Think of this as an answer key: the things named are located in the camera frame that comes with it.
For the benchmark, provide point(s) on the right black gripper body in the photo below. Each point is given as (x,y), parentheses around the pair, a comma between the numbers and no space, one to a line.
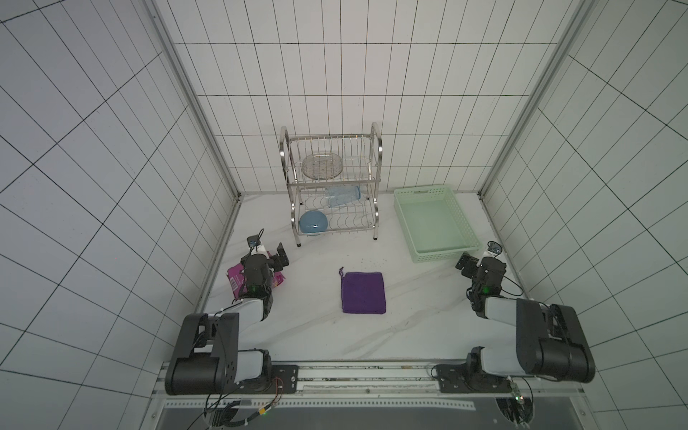
(472,263)

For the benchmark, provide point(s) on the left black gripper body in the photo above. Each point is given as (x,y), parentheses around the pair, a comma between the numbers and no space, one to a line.
(275,263)

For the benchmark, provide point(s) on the purple square dishcloth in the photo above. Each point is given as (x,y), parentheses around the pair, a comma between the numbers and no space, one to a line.
(362,293)

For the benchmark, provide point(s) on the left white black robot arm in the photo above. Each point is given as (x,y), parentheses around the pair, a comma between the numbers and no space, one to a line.
(207,358)

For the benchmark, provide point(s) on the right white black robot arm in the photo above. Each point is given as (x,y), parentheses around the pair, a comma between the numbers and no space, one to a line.
(549,339)

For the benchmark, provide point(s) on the pink snack bag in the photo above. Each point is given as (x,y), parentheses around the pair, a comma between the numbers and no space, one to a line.
(237,279)

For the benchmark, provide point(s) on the green plastic basket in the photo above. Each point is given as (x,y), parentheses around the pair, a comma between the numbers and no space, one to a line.
(433,224)

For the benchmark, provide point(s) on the blue bowl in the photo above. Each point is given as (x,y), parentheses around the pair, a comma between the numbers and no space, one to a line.
(313,222)

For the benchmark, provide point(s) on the clear plastic bottle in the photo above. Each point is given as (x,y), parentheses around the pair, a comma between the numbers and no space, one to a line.
(336,196)

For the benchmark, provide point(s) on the steel two-tier dish rack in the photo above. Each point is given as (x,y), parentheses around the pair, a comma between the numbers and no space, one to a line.
(362,156)

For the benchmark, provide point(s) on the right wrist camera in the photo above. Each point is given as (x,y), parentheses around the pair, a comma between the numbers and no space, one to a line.
(494,251)

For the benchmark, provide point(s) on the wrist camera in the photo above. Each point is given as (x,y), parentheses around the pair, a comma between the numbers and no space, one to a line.
(494,251)
(257,244)

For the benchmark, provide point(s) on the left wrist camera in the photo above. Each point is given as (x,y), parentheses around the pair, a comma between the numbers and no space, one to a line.
(257,244)

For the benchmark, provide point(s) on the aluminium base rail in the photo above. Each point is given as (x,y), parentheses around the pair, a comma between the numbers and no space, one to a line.
(373,383)

